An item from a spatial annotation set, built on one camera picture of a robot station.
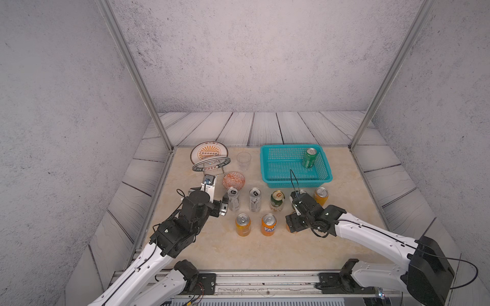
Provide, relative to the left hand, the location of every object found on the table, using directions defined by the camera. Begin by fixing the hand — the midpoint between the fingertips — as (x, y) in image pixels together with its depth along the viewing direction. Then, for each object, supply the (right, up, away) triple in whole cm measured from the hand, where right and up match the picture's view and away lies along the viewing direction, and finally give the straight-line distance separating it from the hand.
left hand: (218, 191), depth 71 cm
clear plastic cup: (+8, +13, +39) cm, 42 cm away
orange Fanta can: (+19, -14, +8) cm, 25 cm away
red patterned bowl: (+3, +2, +31) cm, 31 cm away
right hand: (+31, -13, +11) cm, 36 cm away
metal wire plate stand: (-6, +4, +36) cm, 37 cm away
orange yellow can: (+9, -15, +7) cm, 19 cm away
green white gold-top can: (+24, -6, +15) cm, 29 cm away
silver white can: (+14, -3, +13) cm, 19 cm away
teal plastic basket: (+26, +10, +43) cm, 51 cm away
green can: (+44, +13, +33) cm, 56 cm away
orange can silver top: (+27, -15, +3) cm, 31 cm away
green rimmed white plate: (-9, +10, +33) cm, 36 cm away
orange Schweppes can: (+44, -4, +15) cm, 46 cm away
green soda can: (+35, -2, +15) cm, 39 cm away
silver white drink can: (+5, -5, +13) cm, 15 cm away
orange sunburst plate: (-10, +17, +27) cm, 34 cm away
